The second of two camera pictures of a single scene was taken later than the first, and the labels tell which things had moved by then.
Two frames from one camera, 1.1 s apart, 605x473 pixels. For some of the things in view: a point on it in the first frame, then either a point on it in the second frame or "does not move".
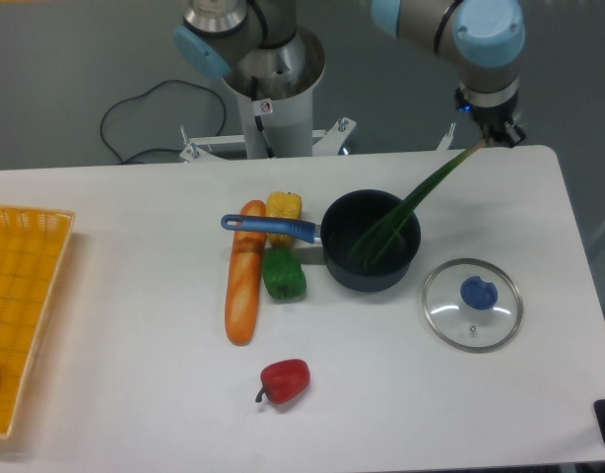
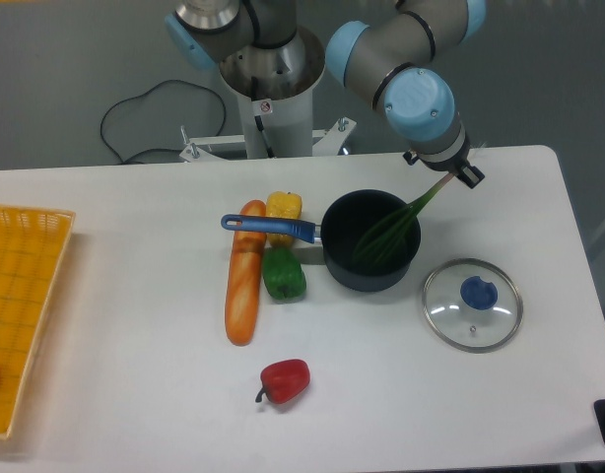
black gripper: x=491 y=116 to x=468 y=174
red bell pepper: x=284 y=380 does not move
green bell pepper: x=283 y=275 does not move
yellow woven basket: x=26 y=252 does not move
